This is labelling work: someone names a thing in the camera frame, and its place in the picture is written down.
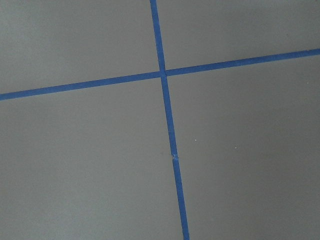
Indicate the brown paper table cover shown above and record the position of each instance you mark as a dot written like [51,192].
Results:
[84,145]

